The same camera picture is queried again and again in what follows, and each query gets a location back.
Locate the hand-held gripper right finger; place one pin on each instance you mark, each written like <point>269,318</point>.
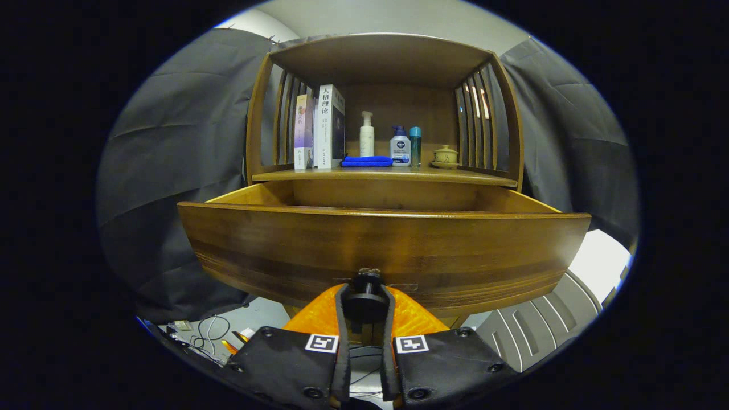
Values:
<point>387,359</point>

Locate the purple book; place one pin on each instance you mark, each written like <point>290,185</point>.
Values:
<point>303,131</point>

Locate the slim teal bottle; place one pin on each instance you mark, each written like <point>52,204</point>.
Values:
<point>416,148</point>

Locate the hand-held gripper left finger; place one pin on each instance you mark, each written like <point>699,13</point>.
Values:
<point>342,353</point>

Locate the beige lidded tea cup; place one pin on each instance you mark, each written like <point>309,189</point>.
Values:
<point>445,156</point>

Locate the wooden countertop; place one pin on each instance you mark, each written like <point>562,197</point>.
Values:
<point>410,173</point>

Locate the brown wooden drawer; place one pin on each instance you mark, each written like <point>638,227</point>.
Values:
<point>370,245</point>

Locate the blue folded cloth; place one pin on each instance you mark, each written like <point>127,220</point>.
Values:
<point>367,162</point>

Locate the thick white book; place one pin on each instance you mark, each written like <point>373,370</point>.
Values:
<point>323,136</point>

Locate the black drawer knob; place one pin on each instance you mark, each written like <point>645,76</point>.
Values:
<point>365,302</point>

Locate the grey ribbed plastic panel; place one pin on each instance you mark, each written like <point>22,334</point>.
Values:
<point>535,324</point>

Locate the white bottle blue cap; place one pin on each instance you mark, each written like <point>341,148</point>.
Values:
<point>400,151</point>

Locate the white pump bottle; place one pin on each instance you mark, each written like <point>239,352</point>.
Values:
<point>367,139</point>

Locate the small beige box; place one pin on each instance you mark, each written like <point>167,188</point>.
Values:
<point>182,325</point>

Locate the white table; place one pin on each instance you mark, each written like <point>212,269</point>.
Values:
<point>598,256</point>

